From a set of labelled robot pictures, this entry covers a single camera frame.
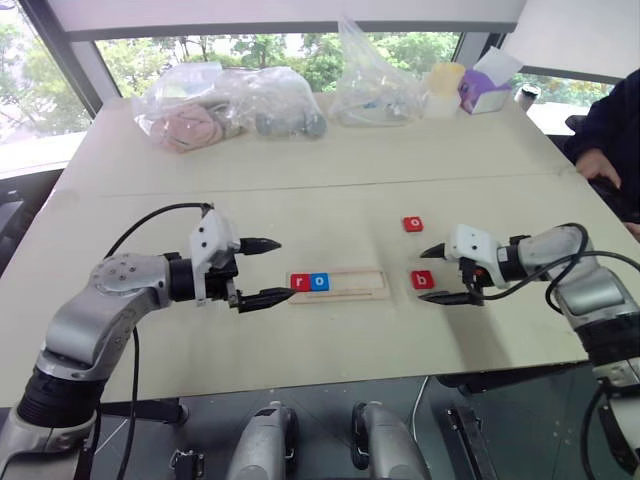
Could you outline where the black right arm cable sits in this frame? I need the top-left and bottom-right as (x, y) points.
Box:
(481, 222), (640, 315)

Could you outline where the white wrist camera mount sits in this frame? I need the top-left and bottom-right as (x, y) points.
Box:
(445, 223), (504, 289)
(188, 208), (243, 308)

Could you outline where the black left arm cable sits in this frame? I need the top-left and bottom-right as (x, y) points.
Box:
(106, 201), (215, 480)

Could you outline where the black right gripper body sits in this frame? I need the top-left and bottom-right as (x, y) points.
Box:
(458, 256), (495, 307)

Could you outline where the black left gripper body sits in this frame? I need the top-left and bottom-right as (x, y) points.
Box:
(203, 252), (241, 308)

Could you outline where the wooden letter tray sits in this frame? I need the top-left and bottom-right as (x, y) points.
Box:
(286, 269), (392, 307)

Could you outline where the tall clear plastic bag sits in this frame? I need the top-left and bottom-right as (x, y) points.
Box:
(329, 16), (427, 127)

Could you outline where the black chair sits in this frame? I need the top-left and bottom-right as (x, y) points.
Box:
(0, 169), (64, 276)

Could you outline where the thin white cable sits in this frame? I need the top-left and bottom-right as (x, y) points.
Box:
(410, 375), (432, 444)

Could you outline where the plastic bag with grey toy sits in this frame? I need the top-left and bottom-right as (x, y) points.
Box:
(219, 66), (329, 142)

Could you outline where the person's bare hand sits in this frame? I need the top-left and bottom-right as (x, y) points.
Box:
(574, 150), (624, 191)

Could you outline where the purple tissue box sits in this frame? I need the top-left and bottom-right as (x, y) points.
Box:
(458, 46), (525, 116)

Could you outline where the plastic bag with pink plush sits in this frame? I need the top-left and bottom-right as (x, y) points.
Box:
(131, 62), (251, 155)

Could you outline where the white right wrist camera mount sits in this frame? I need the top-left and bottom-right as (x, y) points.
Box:
(445, 223), (504, 289)

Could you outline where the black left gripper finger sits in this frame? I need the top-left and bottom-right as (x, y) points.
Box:
(238, 237), (283, 258)
(234, 287), (294, 315)

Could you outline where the yellow and white container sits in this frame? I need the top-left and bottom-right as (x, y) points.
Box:
(422, 61), (467, 119)

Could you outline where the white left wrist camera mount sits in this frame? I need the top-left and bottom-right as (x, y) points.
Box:
(188, 208), (243, 308)

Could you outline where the black table frame bar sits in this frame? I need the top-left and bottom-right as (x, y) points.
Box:
(98, 398), (190, 426)

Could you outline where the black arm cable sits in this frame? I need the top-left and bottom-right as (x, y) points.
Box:
(106, 201), (215, 480)
(481, 222), (640, 315)

